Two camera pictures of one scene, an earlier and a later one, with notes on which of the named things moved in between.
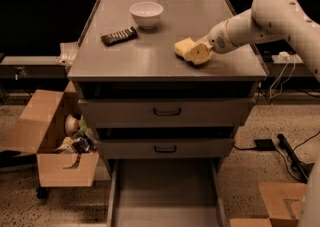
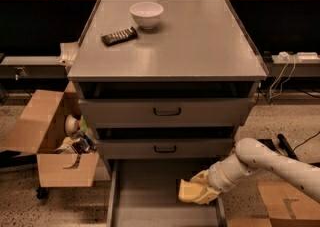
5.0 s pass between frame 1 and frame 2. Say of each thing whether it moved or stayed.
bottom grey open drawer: stayed
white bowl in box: stayed
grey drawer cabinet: stayed
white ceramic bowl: stayed
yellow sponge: moved
